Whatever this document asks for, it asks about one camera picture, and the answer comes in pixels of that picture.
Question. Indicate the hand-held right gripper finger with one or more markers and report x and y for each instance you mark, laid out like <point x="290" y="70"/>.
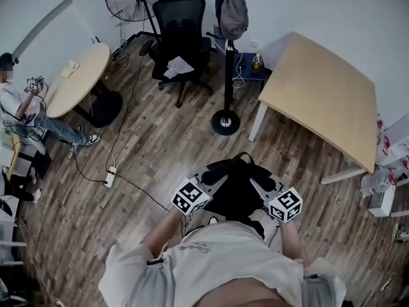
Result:
<point x="259" y="189"/>
<point x="277" y="185"/>

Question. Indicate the yellow drink bottle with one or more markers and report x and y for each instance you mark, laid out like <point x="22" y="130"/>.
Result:
<point x="256" y="64"/>

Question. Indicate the round wooden table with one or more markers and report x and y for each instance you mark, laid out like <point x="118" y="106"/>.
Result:
<point x="80" y="78"/>

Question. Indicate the person's left forearm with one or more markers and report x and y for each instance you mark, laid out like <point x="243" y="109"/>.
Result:
<point x="163" y="232"/>

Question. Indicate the white wall outlet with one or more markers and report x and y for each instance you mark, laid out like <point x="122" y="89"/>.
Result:
<point x="253" y="43"/>

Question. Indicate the black router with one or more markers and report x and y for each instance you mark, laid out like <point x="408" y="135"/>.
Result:
<point x="95" y="40"/>

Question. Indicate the white power strip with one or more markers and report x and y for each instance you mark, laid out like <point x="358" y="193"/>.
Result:
<point x="111" y="177"/>

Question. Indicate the small blue stool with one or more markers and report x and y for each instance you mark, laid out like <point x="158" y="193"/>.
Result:
<point x="247" y="70"/>

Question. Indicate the black garment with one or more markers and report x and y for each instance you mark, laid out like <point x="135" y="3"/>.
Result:
<point x="236" y="190"/>

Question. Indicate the grey hanging bag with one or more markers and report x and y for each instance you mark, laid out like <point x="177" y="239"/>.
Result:
<point x="234" y="16"/>

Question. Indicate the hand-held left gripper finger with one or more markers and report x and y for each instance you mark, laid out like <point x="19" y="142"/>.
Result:
<point x="195" y="172"/>
<point x="214" y="187"/>

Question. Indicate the crumpled grey cloth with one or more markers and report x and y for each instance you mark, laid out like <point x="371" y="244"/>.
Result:
<point x="179" y="67"/>

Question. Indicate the white shelf unit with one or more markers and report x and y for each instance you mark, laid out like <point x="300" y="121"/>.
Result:
<point x="9" y="235"/>

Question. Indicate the person's right forearm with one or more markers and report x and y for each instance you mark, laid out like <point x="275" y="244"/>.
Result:
<point x="291" y="240"/>

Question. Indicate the person's left shoe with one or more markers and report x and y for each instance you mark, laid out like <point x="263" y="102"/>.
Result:
<point x="212" y="220"/>

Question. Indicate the person's white t-shirt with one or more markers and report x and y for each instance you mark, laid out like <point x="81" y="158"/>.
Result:
<point x="223" y="261"/>

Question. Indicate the black coat stand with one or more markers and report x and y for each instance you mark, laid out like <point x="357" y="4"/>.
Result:
<point x="228" y="75"/>

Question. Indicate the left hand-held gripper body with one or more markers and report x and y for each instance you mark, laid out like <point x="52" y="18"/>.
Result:
<point x="191" y="197"/>

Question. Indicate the clear plastic bags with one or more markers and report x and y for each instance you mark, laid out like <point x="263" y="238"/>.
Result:
<point x="388" y="168"/>

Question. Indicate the square wooden table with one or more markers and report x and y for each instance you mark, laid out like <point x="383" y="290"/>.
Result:
<point x="322" y="98"/>

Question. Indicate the black office chair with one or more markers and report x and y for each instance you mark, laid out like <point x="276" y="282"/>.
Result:
<point x="180" y="34"/>

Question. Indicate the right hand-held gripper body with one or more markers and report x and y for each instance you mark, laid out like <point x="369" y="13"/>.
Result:
<point x="286" y="205"/>

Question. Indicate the black standing fan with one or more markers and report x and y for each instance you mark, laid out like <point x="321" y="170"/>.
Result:
<point x="134" y="2"/>

